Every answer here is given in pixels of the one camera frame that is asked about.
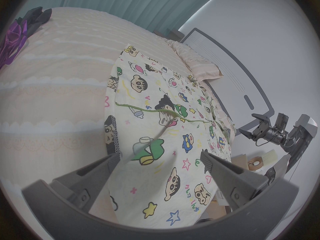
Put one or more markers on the brown tape roll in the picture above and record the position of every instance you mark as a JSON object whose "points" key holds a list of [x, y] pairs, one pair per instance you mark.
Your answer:
{"points": [[255, 166]]}

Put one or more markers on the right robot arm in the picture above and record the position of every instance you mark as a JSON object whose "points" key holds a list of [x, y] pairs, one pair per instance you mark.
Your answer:
{"points": [[306, 124]]}

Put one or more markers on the bed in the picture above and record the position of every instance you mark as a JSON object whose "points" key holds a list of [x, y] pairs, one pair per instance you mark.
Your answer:
{"points": [[62, 84]]}

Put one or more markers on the purple satin garment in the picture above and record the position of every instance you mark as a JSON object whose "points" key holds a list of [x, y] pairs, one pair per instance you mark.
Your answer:
{"points": [[13, 41]]}

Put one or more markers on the grey white bedside table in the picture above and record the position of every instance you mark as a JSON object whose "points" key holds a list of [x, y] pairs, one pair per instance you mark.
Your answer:
{"points": [[172, 34]]}

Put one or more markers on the cream pillow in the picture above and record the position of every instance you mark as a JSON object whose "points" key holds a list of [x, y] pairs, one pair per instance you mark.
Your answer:
{"points": [[200, 64]]}

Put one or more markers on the blue-green curtain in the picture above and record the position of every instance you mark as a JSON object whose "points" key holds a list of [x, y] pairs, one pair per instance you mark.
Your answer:
{"points": [[140, 4]]}

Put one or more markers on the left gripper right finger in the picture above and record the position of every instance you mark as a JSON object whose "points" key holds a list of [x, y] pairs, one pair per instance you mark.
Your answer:
{"points": [[235, 181]]}

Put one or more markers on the dark grey garment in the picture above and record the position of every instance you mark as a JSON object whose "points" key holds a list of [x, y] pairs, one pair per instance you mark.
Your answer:
{"points": [[37, 17]]}

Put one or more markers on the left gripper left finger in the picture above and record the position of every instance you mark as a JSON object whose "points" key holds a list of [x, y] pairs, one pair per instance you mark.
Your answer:
{"points": [[87, 181]]}

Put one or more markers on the cardboard box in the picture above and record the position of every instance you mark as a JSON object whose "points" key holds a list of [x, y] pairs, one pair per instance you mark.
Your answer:
{"points": [[241, 162]]}

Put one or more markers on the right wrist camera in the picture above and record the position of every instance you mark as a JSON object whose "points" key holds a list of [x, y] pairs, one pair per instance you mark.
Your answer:
{"points": [[282, 121]]}

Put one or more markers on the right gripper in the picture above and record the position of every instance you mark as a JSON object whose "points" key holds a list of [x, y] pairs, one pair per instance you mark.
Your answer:
{"points": [[263, 132]]}

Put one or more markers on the white printed pyjama top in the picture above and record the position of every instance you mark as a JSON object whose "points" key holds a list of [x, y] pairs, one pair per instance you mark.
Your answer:
{"points": [[160, 139]]}

